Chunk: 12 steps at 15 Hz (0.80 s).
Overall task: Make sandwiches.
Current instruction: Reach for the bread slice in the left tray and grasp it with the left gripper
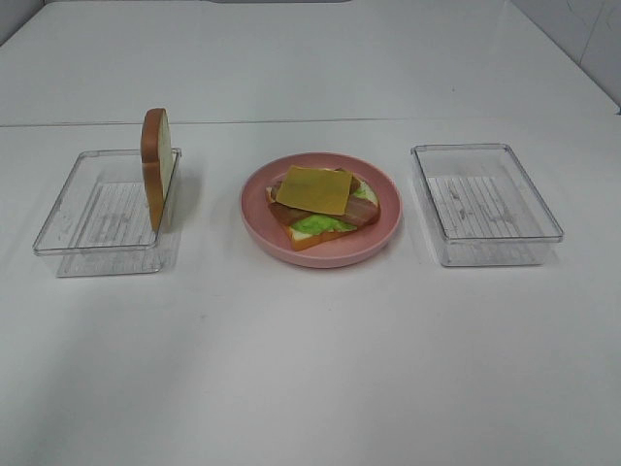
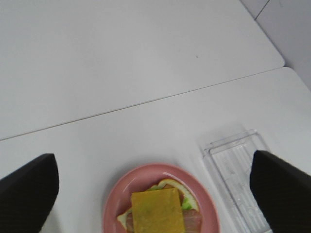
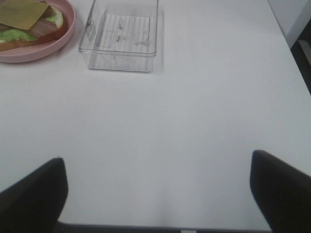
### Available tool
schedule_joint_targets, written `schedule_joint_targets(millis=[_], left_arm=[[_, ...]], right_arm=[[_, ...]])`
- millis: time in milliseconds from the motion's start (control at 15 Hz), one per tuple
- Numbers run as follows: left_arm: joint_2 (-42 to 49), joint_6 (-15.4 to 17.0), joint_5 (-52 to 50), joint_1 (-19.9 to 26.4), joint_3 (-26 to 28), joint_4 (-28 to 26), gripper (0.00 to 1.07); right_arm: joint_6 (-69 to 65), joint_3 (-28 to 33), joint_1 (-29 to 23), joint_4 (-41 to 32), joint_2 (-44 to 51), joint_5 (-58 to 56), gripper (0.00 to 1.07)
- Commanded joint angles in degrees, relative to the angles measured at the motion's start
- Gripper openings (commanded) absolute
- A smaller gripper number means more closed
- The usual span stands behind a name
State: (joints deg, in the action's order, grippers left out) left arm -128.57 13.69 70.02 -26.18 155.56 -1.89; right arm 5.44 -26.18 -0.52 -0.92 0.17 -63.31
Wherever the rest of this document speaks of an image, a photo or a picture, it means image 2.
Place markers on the clear right plastic tray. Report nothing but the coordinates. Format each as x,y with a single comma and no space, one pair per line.
228,162

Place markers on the yellow cheese slice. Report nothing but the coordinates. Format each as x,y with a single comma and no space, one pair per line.
157,211

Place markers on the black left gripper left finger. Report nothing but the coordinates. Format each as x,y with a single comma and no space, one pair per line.
28,194

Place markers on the green lettuce leaf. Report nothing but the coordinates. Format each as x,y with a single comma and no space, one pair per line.
187,200

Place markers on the bacon strip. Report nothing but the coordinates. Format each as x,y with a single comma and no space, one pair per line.
192,220

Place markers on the bread slice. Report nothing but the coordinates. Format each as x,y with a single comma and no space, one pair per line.
189,206

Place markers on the pink round plate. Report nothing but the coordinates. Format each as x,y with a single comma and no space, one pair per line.
142,178

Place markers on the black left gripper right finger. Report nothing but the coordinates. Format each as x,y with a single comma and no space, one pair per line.
282,192

